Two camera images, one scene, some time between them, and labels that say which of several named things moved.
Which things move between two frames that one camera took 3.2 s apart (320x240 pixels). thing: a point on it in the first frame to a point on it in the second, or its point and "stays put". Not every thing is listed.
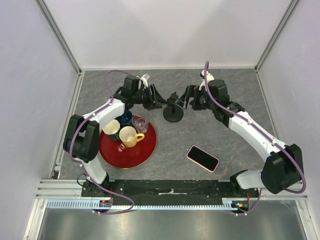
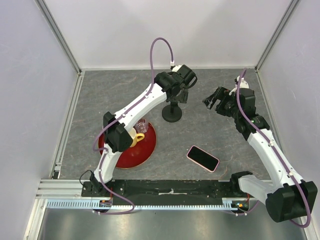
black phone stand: [173, 113] stays put
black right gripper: [193, 91] to [223, 95]
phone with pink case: [202, 158] stays put
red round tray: [117, 155] stays put
